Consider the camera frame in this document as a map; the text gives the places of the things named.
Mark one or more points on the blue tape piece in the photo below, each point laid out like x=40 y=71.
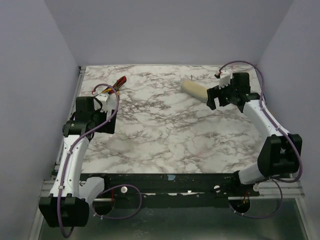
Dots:
x=171 y=177

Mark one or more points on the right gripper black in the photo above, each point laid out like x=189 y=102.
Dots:
x=215 y=95

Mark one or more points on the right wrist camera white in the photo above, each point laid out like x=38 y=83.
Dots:
x=224 y=78

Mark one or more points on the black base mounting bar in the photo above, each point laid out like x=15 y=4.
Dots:
x=154 y=190

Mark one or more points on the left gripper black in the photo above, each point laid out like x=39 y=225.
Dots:
x=110 y=122

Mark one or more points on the beige zippered umbrella case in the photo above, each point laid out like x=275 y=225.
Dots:
x=195 y=90

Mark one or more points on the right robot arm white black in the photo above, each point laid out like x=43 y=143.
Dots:
x=280 y=153

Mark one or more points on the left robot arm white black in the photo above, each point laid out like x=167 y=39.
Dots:
x=68 y=202

